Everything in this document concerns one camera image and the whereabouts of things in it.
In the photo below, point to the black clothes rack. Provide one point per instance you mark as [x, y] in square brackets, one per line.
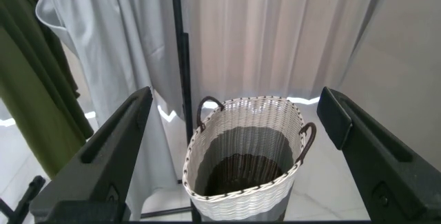
[182, 62]

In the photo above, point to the white curtain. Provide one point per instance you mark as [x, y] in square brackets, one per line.
[275, 34]

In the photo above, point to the white laundry basket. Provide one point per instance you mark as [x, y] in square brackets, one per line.
[241, 141]

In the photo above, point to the pale grey garment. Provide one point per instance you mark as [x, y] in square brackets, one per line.
[120, 45]

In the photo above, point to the green printed shirt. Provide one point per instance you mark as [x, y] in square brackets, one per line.
[34, 96]

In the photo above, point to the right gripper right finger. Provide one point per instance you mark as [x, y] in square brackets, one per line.
[396, 182]

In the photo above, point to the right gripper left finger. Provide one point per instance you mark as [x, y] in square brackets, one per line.
[89, 182]

